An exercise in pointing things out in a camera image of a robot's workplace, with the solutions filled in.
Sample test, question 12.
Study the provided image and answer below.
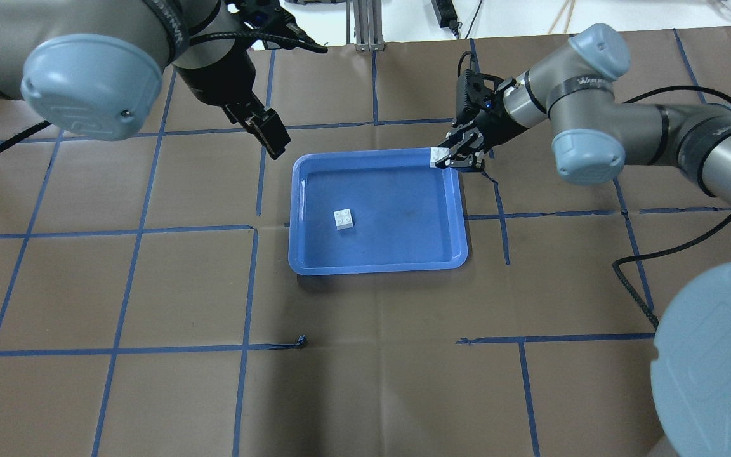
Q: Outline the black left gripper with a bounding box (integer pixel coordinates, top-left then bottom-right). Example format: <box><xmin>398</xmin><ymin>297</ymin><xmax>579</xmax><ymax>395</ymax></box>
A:
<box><xmin>179</xmin><ymin>38</ymin><xmax>292</xmax><ymax>160</ymax></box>

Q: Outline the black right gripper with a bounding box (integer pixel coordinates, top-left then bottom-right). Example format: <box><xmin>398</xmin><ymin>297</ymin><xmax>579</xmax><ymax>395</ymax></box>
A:
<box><xmin>436</xmin><ymin>70</ymin><xmax>530</xmax><ymax>173</ymax></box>

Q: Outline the white block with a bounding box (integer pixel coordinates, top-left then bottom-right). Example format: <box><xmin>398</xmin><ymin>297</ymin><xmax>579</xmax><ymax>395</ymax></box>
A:
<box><xmin>429</xmin><ymin>147</ymin><xmax>449</xmax><ymax>168</ymax></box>
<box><xmin>333</xmin><ymin>208</ymin><xmax>354</xmax><ymax>230</ymax></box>

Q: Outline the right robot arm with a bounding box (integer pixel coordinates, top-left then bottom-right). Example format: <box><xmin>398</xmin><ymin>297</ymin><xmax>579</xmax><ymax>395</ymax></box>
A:
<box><xmin>431</xmin><ymin>23</ymin><xmax>731</xmax><ymax>456</ymax></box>

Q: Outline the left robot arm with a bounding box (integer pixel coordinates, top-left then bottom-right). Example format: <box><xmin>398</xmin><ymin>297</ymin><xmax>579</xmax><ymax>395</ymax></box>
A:
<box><xmin>0</xmin><ymin>1</ymin><xmax>290</xmax><ymax>158</ymax></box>

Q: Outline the blue plastic tray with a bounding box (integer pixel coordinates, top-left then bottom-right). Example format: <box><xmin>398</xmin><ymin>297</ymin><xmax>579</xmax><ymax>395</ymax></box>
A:
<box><xmin>288</xmin><ymin>148</ymin><xmax>469</xmax><ymax>277</ymax></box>

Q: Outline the aluminium frame post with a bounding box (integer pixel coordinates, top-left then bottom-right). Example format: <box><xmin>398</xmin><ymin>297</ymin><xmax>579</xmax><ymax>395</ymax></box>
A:
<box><xmin>347</xmin><ymin>1</ymin><xmax>385</xmax><ymax>52</ymax></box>

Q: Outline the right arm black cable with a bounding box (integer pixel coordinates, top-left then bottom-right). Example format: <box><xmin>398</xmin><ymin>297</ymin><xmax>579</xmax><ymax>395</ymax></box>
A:
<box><xmin>613</xmin><ymin>86</ymin><xmax>731</xmax><ymax>331</ymax></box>

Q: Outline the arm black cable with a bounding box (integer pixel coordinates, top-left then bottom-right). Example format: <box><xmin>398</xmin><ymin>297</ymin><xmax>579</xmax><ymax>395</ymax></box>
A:
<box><xmin>0</xmin><ymin>19</ymin><xmax>329</xmax><ymax>178</ymax></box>
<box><xmin>613</xmin><ymin>86</ymin><xmax>731</xmax><ymax>331</ymax></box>

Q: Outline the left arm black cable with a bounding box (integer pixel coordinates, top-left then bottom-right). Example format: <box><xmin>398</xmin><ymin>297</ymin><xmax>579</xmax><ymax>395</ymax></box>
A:
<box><xmin>0</xmin><ymin>19</ymin><xmax>329</xmax><ymax>178</ymax></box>

